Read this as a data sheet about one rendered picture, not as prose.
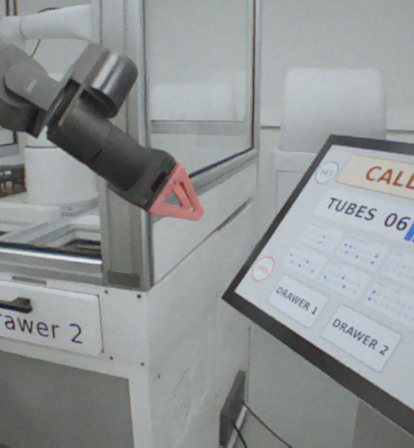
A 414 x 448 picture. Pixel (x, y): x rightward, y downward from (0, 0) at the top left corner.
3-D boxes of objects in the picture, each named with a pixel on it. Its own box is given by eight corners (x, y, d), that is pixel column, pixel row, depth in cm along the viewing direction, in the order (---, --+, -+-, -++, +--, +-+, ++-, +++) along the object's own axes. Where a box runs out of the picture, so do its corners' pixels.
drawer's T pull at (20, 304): (29, 314, 77) (28, 307, 76) (-4, 308, 79) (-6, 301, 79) (42, 306, 80) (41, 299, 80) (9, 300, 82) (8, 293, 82)
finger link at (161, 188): (197, 187, 62) (144, 147, 57) (225, 196, 56) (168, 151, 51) (170, 230, 62) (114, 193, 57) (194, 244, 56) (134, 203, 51)
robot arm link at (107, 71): (-7, 117, 50) (-3, 82, 43) (42, 45, 55) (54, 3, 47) (85, 168, 54) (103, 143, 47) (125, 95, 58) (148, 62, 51)
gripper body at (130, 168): (146, 153, 60) (100, 119, 56) (180, 160, 51) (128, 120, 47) (118, 195, 59) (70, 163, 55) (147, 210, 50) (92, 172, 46)
